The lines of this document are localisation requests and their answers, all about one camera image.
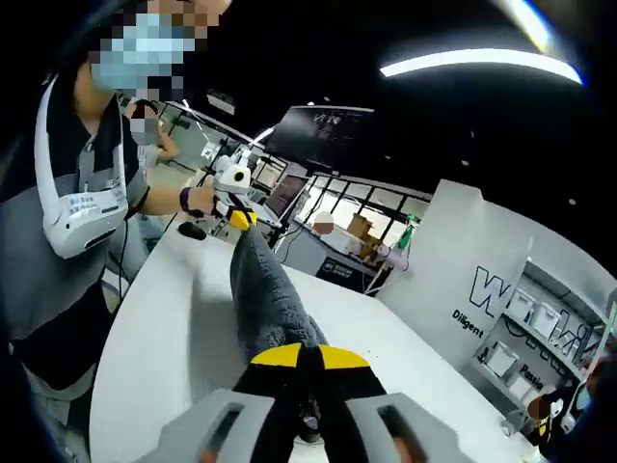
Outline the white wearable neck device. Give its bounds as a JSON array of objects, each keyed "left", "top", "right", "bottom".
[{"left": 33, "top": 74, "right": 131, "bottom": 260}]

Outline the black counter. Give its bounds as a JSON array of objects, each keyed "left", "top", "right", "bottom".
[{"left": 277, "top": 226, "right": 382, "bottom": 290}]

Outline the person's neck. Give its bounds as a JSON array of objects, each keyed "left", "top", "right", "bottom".
[{"left": 71, "top": 62, "right": 121, "bottom": 131}]

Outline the small black oval device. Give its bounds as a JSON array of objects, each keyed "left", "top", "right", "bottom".
[{"left": 177, "top": 221, "right": 207, "bottom": 241}]

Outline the dark wall screen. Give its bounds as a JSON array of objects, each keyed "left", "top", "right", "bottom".
[{"left": 265, "top": 105, "right": 375, "bottom": 168}]

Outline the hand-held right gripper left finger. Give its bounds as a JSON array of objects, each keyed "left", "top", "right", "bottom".
[{"left": 153, "top": 342, "right": 308, "bottom": 463}]

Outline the white storage bin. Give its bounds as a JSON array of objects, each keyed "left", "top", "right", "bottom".
[
  {"left": 532, "top": 298, "right": 565, "bottom": 339},
  {"left": 484, "top": 340, "right": 520, "bottom": 377}
]

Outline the computer monitor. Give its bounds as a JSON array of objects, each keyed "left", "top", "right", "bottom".
[{"left": 264, "top": 174, "right": 309, "bottom": 226}]

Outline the grey towel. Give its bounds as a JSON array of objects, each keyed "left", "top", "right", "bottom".
[{"left": 229, "top": 230, "right": 332, "bottom": 370}]

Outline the ceiling projector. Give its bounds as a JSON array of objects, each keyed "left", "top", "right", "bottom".
[{"left": 206, "top": 91, "right": 236, "bottom": 115}]

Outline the purple rolled mat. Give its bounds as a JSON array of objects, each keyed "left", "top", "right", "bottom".
[{"left": 375, "top": 244, "right": 411, "bottom": 271}]

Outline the dark wristband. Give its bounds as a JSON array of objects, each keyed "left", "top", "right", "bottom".
[{"left": 178, "top": 186, "right": 197, "bottom": 217}]

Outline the person's left hand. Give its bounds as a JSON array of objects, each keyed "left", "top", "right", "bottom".
[{"left": 192, "top": 180, "right": 227, "bottom": 219}]

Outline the ceiling light strip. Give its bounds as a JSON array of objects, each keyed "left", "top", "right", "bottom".
[{"left": 379, "top": 47, "right": 584, "bottom": 88}]

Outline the metal storage shelf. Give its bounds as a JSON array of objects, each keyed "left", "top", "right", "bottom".
[{"left": 462, "top": 238, "right": 617, "bottom": 416}]

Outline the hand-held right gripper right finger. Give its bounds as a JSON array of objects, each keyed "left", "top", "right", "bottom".
[{"left": 308, "top": 345, "right": 476, "bottom": 463}]

